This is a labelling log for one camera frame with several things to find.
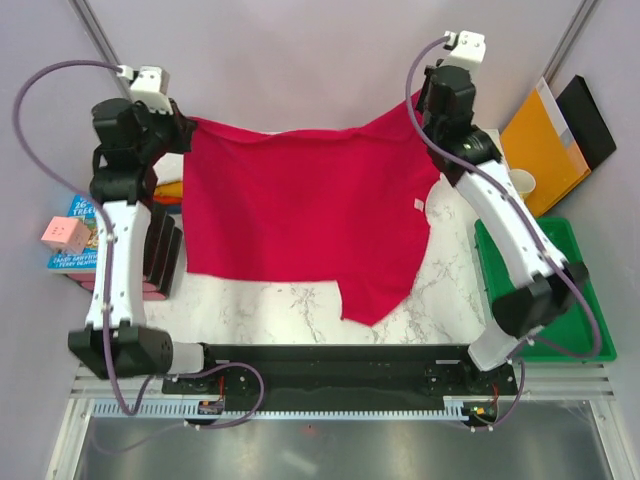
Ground pink cube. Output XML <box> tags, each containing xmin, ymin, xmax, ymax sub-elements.
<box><xmin>41</xmin><ymin>216</ymin><xmax>91</xmax><ymax>255</ymax></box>

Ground purple cable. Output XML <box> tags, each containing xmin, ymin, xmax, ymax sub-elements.
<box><xmin>404</xmin><ymin>36</ymin><xmax>604</xmax><ymax>434</ymax></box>
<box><xmin>10</xmin><ymin>59</ymin><xmax>266</xmax><ymax>455</ymax></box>

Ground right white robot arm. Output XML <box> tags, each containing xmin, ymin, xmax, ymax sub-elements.
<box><xmin>409</xmin><ymin>65</ymin><xmax>595</xmax><ymax>394</ymax></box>

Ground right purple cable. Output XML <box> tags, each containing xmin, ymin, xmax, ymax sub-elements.
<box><xmin>404</xmin><ymin>36</ymin><xmax>604</xmax><ymax>434</ymax></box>

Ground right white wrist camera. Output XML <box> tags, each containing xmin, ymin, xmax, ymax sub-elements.
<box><xmin>442</xmin><ymin>31</ymin><xmax>486</xmax><ymax>71</ymax></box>

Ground yellow mug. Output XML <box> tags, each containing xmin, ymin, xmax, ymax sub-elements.
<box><xmin>509</xmin><ymin>169</ymin><xmax>536</xmax><ymax>201</ymax></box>

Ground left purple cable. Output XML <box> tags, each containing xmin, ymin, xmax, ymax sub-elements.
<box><xmin>10</xmin><ymin>59</ymin><xmax>266</xmax><ymax>455</ymax></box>

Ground pink and black dumbbell rack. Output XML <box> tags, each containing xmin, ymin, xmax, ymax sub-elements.
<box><xmin>47</xmin><ymin>195</ymin><xmax>183</xmax><ymax>301</ymax></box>

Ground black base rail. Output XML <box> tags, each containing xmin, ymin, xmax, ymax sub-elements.
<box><xmin>162</xmin><ymin>344</ymin><xmax>517</xmax><ymax>415</ymax></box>

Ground yellow folded t shirt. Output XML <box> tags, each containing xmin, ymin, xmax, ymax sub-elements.
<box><xmin>154</xmin><ymin>181</ymin><xmax>184</xmax><ymax>201</ymax></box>

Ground white cable duct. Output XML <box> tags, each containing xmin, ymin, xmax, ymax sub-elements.
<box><xmin>89</xmin><ymin>394</ymin><xmax>506</xmax><ymax>420</ymax></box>

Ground red t shirt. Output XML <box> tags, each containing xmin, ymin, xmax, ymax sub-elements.
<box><xmin>182</xmin><ymin>104</ymin><xmax>440</xmax><ymax>326</ymax></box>

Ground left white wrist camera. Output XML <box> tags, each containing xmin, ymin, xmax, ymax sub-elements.
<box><xmin>117</xmin><ymin>65</ymin><xmax>173</xmax><ymax>115</ymax></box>

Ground blue treehouse book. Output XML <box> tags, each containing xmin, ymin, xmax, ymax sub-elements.
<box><xmin>41</xmin><ymin>195</ymin><xmax>99</xmax><ymax>274</ymax></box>

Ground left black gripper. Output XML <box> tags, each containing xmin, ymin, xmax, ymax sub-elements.
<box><xmin>133</xmin><ymin>98</ymin><xmax>197</xmax><ymax>165</ymax></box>

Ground green plastic tray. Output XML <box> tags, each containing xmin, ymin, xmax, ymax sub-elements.
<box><xmin>474</xmin><ymin>217</ymin><xmax>617</xmax><ymax>363</ymax></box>

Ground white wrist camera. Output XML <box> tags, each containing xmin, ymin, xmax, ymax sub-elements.
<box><xmin>117</xmin><ymin>65</ymin><xmax>173</xmax><ymax>115</ymax></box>
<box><xmin>442</xmin><ymin>31</ymin><xmax>486</xmax><ymax>71</ymax></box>

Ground orange folder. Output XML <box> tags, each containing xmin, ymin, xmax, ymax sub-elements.
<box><xmin>500</xmin><ymin>78</ymin><xmax>591</xmax><ymax>217</ymax></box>

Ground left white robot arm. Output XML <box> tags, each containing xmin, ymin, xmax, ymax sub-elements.
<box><xmin>68</xmin><ymin>98</ymin><xmax>220</xmax><ymax>393</ymax></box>

